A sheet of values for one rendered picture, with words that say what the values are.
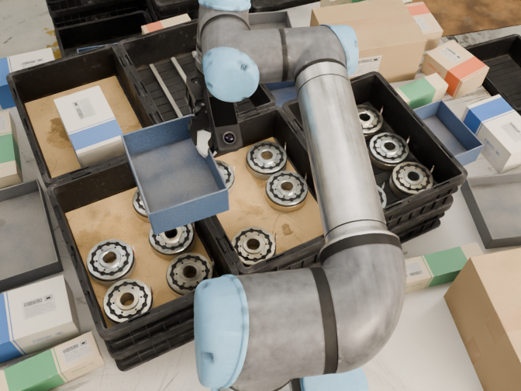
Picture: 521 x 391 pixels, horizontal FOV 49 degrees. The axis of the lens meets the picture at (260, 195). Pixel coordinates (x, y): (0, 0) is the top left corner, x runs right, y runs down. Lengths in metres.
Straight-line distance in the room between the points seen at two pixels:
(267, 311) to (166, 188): 0.58
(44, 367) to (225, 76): 0.81
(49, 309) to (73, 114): 0.48
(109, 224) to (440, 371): 0.84
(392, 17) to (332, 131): 1.21
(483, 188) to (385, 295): 1.12
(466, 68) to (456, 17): 1.56
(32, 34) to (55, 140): 1.76
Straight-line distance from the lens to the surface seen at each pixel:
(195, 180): 1.13
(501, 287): 1.32
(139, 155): 1.18
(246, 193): 1.41
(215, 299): 0.59
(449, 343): 1.45
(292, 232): 1.35
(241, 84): 0.80
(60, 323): 1.34
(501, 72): 2.79
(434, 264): 1.46
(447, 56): 1.95
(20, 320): 1.38
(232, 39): 0.81
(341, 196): 0.67
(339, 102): 0.75
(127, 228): 1.38
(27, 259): 1.55
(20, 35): 3.32
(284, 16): 2.07
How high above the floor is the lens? 1.98
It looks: 55 degrees down
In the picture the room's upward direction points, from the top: 3 degrees clockwise
